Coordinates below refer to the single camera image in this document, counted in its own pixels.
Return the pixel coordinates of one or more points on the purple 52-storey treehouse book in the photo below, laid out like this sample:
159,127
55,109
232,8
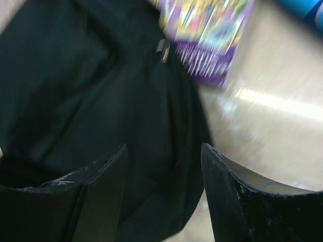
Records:
205,35

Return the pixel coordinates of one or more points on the blue shark pencil case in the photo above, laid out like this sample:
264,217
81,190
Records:
308,10

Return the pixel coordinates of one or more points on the black backpack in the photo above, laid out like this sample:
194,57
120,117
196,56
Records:
81,78

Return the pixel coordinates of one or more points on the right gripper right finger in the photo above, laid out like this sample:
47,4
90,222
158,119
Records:
246,206

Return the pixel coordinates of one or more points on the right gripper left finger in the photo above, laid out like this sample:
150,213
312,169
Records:
83,205

